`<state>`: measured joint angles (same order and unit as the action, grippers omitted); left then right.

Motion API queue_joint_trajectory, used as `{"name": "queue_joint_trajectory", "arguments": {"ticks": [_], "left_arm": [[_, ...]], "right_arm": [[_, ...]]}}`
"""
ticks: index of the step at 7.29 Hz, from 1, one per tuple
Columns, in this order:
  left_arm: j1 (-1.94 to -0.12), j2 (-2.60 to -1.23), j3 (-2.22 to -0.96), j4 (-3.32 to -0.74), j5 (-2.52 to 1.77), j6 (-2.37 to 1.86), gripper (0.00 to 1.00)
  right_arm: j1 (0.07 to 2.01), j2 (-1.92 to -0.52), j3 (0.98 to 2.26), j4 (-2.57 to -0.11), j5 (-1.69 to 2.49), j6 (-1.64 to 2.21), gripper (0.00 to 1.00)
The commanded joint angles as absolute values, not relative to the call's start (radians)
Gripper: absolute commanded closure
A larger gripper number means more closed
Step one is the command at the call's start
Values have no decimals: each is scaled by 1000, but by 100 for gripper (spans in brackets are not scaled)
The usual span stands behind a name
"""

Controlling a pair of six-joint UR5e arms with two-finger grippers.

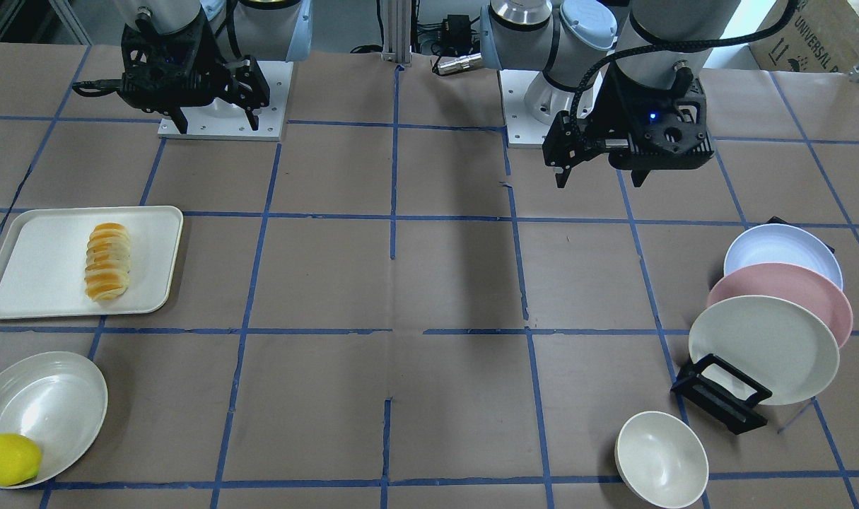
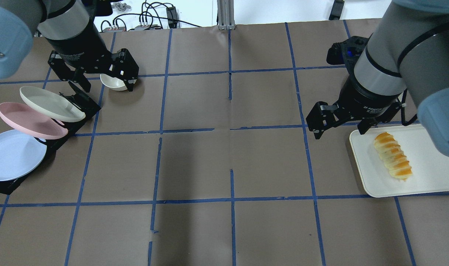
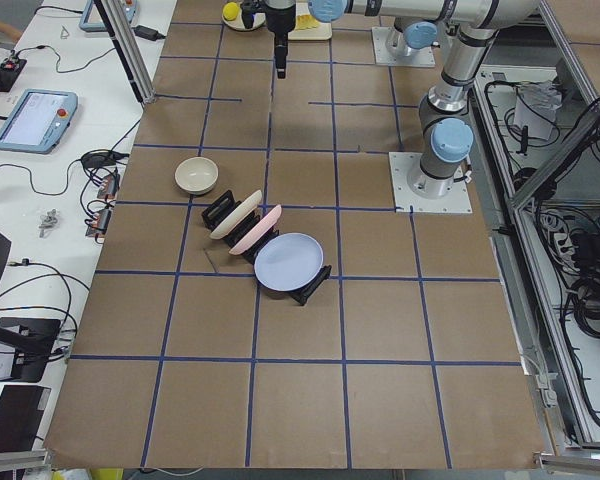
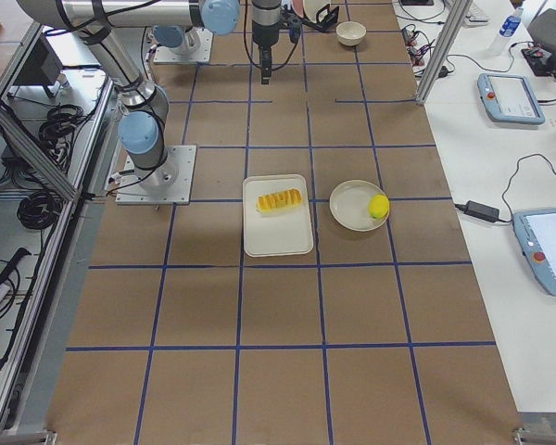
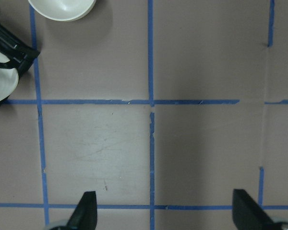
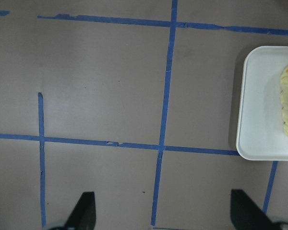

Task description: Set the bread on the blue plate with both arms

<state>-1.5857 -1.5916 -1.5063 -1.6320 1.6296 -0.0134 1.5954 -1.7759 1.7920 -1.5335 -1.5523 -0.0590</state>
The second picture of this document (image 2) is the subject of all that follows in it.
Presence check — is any white rectangular tray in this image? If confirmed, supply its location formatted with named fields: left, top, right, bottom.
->
left=349, top=124, right=449, bottom=198

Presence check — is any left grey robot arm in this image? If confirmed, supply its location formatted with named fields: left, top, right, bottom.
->
left=0, top=0, right=139, bottom=92

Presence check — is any cream white plate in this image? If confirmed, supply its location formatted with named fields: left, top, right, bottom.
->
left=19, top=86, right=86, bottom=123

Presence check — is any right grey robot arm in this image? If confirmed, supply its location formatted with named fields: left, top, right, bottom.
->
left=306, top=0, right=449, bottom=157

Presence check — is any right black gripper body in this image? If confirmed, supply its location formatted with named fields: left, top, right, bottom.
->
left=335, top=78, right=400, bottom=124

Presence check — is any cream white bowl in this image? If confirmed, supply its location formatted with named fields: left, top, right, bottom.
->
left=100, top=74, right=137, bottom=91

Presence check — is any black plate rack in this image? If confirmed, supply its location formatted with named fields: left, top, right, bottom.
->
left=0, top=82, right=101, bottom=195

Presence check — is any aluminium frame post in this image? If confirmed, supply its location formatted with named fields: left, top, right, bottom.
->
left=217, top=0, right=235, bottom=30

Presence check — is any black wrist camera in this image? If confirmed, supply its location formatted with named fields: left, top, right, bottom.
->
left=326, top=36, right=369, bottom=65

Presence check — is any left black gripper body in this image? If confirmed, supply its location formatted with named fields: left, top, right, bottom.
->
left=47, top=24, right=112, bottom=74

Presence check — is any pink plate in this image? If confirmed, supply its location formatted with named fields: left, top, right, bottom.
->
left=0, top=102, right=68, bottom=140

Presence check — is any black cables bundle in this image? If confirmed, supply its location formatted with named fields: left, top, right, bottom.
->
left=100, top=0, right=203, bottom=33

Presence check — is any twisted orange bread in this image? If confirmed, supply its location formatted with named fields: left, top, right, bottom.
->
left=374, top=132, right=412, bottom=180

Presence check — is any blue plate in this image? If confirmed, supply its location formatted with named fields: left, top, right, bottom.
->
left=0, top=130, right=47, bottom=181

